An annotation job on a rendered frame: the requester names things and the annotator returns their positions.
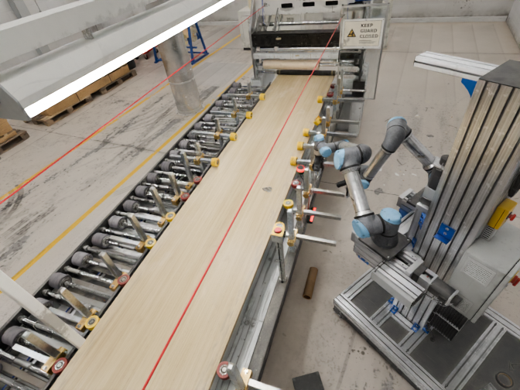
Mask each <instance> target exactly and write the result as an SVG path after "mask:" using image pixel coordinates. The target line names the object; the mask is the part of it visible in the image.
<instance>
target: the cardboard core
mask: <svg viewBox="0 0 520 390"><path fill-rule="evenodd" d="M317 272H318V269H317V268H315V267H310V270H309V274H308V277H307V280H306V285H305V289H304V292H303V298H305V299H312V295H313V289H314V285H315V281H316V276H317Z"/></svg>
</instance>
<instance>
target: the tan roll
mask: <svg viewBox="0 0 520 390"><path fill-rule="evenodd" d="M317 62H318V60H263V63H257V65H258V66H263V68H264V69H283V70H313V69H314V68H315V66H316V64H317ZM320 67H338V63H320V61H319V63H318V64H317V66H316V68H315V70H319V69H320Z"/></svg>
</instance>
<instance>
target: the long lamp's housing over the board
mask: <svg viewBox="0 0 520 390"><path fill-rule="evenodd" d="M221 1H223V0H170V1H168V2H165V3H162V4H161V5H157V6H156V7H154V8H151V9H149V10H146V11H144V12H141V13H139V14H137V15H134V16H132V17H130V18H128V19H125V20H123V21H120V22H118V23H115V24H114V25H111V26H109V27H106V28H104V29H101V30H99V31H97V32H94V33H92V35H93V37H94V39H85V38H84V37H83V38H80V39H78V40H75V41H73V42H72V43H68V44H67V45H64V46H61V47H59V48H57V49H54V50H52V51H49V52H48V53H44V54H43V55H41V56H38V57H35V58H33V59H31V60H28V61H26V62H24V63H21V64H19V65H17V66H15V67H12V68H9V69H7V70H4V71H2V72H1V73H0V102H1V104H0V118H4V119H12V120H20V121H31V120H32V119H31V118H30V116H29V114H28V113H27V112H26V110H25V109H26V108H27V107H29V106H31V105H33V104H35V103H36V102H38V101H41V100H42V99H44V98H46V97H48V96H50V95H51V94H53V93H55V92H57V91H58V90H60V89H62V88H64V87H66V86H67V85H69V84H72V83H73V82H75V81H76V80H79V79H81V78H82V77H84V76H86V75H88V74H90V73H91V72H93V71H95V70H97V69H99V68H100V67H103V66H104V65H106V64H107V63H110V62H111V61H113V60H115V59H117V58H119V57H120V56H123V55H124V54H126V53H128V52H130V51H132V50H133V49H135V48H137V47H139V46H141V45H142V44H144V43H147V42H148V41H150V40H151V39H154V38H156V37H157V36H159V35H161V34H163V33H164V32H166V31H168V30H170V29H172V28H173V27H175V26H178V25H179V24H180V23H182V22H185V21H186V20H188V19H190V18H192V17H194V16H195V15H197V14H199V13H201V12H203V11H204V10H206V9H208V8H210V7H212V6H213V5H216V4H217V3H219V2H221Z"/></svg>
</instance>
